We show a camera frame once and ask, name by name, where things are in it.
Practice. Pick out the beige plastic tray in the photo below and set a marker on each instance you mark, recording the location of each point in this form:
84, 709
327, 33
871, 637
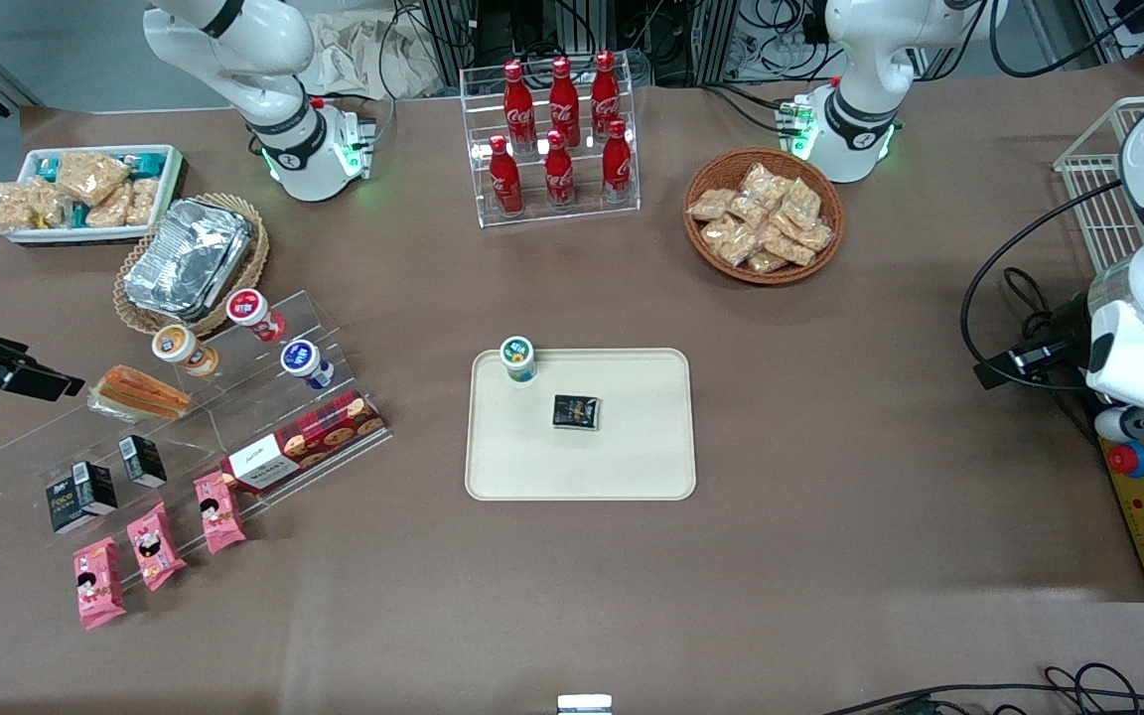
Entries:
632, 447

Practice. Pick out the teal snack packet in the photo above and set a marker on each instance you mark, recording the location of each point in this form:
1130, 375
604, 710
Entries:
48, 169
147, 164

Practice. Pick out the beige crumpled cloth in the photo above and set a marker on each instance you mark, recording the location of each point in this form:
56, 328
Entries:
354, 55

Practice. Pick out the clear acrylic stepped shelf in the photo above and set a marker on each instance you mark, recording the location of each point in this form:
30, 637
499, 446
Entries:
205, 437

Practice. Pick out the aluminium foil container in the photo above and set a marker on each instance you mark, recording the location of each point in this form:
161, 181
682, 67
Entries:
185, 258

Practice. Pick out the small silver device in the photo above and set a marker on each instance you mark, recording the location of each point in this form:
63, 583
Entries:
585, 704

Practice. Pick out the orange lid yogurt cup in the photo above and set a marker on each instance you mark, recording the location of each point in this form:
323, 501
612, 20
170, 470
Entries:
180, 348

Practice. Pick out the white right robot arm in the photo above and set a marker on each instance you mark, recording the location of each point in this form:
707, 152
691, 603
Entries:
289, 149

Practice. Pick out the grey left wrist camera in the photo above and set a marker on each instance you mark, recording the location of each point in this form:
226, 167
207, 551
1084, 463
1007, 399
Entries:
1123, 425

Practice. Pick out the triangle sandwich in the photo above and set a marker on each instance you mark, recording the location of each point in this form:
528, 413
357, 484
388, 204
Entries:
140, 392

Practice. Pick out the puffed rice snack pack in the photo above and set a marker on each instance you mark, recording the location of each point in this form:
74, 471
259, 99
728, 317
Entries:
51, 207
788, 246
729, 240
711, 205
766, 184
815, 236
12, 207
802, 204
143, 202
767, 262
92, 177
109, 209

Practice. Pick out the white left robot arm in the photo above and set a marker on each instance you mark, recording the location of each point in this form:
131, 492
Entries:
860, 119

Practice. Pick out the red cola bottle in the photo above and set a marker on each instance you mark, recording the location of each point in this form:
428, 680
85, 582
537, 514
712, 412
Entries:
518, 109
505, 184
605, 94
559, 174
563, 99
617, 164

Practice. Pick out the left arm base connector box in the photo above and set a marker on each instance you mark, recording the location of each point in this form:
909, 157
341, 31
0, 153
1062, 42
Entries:
795, 124

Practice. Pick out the green lid yogurt cup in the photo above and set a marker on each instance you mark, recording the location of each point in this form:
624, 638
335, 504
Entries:
518, 359

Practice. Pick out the clear acrylic bottle rack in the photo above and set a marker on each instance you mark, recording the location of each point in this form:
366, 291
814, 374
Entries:
582, 204

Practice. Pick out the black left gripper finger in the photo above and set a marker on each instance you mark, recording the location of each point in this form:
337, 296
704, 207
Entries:
1029, 362
1064, 320

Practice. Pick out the white plastic bin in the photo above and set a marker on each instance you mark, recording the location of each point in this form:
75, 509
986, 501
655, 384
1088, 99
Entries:
167, 194

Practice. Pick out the brown table cover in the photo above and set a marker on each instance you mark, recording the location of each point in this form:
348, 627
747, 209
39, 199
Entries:
830, 447

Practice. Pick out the small black drink carton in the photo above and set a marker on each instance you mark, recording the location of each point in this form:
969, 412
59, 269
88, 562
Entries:
142, 462

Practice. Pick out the round wicker basket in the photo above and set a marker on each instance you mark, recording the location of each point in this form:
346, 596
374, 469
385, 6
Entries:
706, 164

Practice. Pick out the small black snack pack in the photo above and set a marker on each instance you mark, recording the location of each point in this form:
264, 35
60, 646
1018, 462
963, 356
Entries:
576, 412

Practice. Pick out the pink snack packet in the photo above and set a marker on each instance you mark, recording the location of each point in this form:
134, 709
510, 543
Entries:
99, 584
219, 513
155, 546

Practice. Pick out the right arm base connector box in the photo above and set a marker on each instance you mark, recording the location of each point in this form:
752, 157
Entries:
358, 139

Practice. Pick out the blue lid yogurt cup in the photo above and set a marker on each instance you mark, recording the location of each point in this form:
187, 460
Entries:
304, 361

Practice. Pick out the red tartan cookie box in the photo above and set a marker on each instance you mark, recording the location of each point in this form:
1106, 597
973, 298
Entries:
309, 442

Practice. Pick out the dark grey metal bar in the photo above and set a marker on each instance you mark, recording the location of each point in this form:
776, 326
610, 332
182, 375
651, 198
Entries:
11, 89

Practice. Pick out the red lid yogurt cup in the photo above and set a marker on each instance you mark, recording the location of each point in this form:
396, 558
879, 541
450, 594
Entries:
254, 313

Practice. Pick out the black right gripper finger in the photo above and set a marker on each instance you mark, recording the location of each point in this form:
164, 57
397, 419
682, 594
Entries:
41, 382

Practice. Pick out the oval wicker basket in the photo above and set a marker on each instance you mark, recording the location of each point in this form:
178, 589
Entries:
254, 263

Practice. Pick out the large black drink carton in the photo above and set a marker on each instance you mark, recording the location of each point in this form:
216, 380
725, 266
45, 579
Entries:
80, 497

